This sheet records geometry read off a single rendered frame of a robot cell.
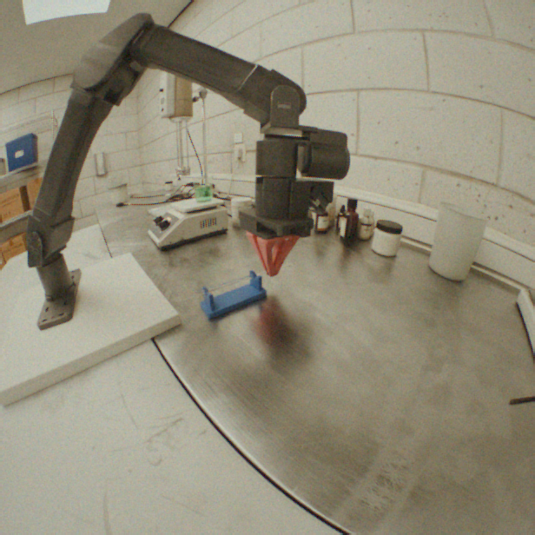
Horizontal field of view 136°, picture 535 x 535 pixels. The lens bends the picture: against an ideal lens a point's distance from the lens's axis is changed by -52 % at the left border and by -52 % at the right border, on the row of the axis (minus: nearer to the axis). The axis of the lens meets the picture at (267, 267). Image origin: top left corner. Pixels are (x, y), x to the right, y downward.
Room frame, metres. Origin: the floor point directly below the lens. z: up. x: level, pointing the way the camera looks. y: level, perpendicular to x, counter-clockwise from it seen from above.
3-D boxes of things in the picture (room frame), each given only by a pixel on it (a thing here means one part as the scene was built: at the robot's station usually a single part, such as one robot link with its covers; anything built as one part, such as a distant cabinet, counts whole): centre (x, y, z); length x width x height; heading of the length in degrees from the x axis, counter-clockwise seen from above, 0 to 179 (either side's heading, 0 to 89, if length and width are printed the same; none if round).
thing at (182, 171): (0.94, 0.35, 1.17); 0.07 x 0.07 x 0.25
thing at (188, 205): (0.60, 0.19, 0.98); 0.12 x 0.12 x 0.01; 40
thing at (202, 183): (0.59, 0.17, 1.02); 0.06 x 0.05 x 0.08; 99
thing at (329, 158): (0.33, -0.05, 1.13); 0.12 x 0.09 x 0.12; 101
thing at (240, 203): (0.65, 0.08, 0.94); 0.06 x 0.06 x 0.08
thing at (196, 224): (0.58, 0.21, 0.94); 0.22 x 0.13 x 0.08; 130
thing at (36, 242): (0.24, 0.37, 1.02); 0.09 x 0.06 x 0.06; 11
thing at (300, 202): (0.35, -0.06, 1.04); 0.11 x 0.07 x 0.06; 126
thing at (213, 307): (0.27, 0.05, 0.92); 0.10 x 0.03 x 0.04; 127
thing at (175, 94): (0.92, 0.37, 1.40); 0.15 x 0.11 x 0.24; 134
